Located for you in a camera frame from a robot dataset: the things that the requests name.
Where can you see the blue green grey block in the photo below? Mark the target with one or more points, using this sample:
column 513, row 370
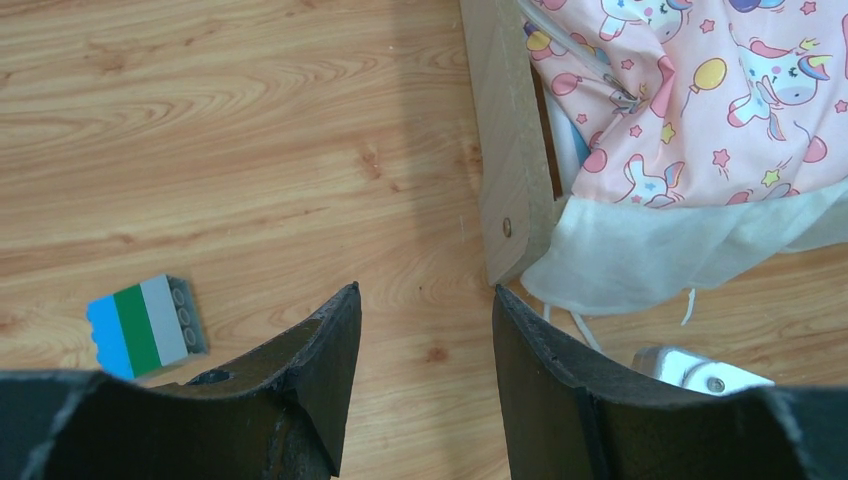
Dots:
column 146, row 328

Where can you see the wooden striped pet bed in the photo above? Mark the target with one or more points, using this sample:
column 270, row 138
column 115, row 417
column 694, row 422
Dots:
column 520, row 200

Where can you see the pink unicorn drawstring bag blanket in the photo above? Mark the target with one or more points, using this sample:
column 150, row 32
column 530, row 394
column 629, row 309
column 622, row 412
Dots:
column 694, row 140

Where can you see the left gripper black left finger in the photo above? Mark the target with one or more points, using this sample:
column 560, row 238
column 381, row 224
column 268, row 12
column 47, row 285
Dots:
column 278, row 411

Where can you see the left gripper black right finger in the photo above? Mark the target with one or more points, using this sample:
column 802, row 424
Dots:
column 570, row 412

